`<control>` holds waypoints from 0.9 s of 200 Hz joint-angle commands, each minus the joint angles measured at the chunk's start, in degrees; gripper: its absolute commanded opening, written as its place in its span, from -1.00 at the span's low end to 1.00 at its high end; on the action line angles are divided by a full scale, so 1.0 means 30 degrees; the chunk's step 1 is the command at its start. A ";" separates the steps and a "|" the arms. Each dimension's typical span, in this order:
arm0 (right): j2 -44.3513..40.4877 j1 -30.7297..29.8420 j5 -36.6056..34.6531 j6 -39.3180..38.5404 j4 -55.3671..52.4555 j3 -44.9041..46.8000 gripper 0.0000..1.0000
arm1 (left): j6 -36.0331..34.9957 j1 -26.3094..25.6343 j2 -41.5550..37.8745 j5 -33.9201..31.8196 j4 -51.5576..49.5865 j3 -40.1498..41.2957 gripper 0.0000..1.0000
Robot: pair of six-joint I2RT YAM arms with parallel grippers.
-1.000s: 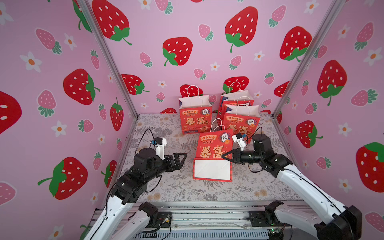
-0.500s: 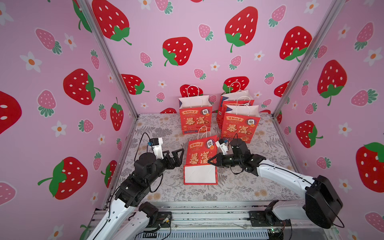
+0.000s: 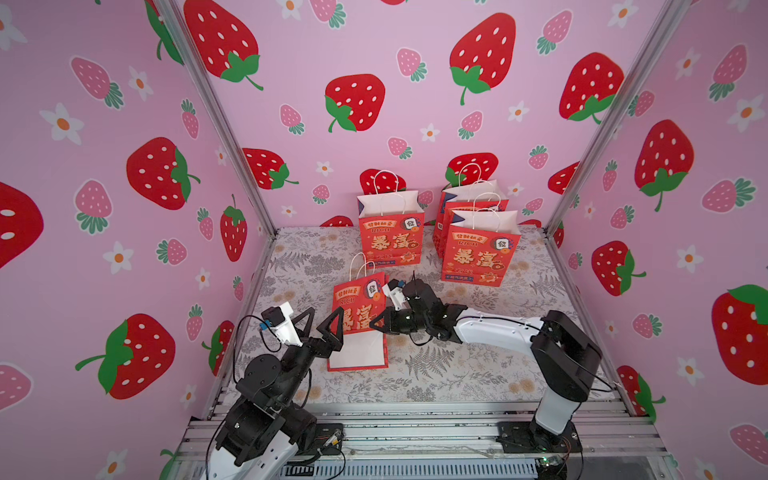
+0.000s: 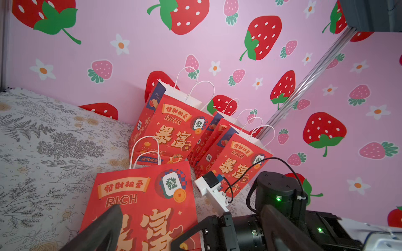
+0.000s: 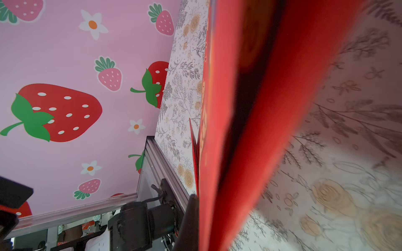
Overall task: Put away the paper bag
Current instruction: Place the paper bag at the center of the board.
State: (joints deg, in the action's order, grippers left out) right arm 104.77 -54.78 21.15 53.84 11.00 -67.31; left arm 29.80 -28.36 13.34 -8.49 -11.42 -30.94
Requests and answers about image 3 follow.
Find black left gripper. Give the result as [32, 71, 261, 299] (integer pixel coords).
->
[273, 308, 337, 412]

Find red paper gift bag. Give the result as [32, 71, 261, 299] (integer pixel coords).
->
[327, 253, 389, 372]

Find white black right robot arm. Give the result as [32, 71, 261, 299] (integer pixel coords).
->
[370, 279, 603, 455]

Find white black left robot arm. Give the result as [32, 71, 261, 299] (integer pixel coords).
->
[202, 303, 347, 479]

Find red paper bag back left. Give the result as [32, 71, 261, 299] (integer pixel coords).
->
[357, 169, 425, 268]

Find red paper bag front right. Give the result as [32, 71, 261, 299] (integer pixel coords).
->
[441, 208, 522, 287]

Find red paper bag back right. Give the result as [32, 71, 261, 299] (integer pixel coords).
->
[433, 157, 509, 259]

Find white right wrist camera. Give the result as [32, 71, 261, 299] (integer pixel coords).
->
[383, 279, 410, 311]

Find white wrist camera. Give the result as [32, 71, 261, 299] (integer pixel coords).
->
[262, 302, 303, 347]
[383, 279, 410, 311]

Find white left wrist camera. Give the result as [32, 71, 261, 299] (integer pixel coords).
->
[262, 302, 303, 347]

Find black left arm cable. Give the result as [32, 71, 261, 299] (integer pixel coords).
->
[230, 314, 283, 385]

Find silver aluminium corner post left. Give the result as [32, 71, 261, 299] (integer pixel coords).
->
[157, 0, 277, 240]

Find silver aluminium corner post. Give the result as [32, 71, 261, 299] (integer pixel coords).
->
[157, 0, 277, 240]
[543, 0, 691, 238]

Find silver aluminium corner post right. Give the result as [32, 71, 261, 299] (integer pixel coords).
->
[543, 0, 691, 238]

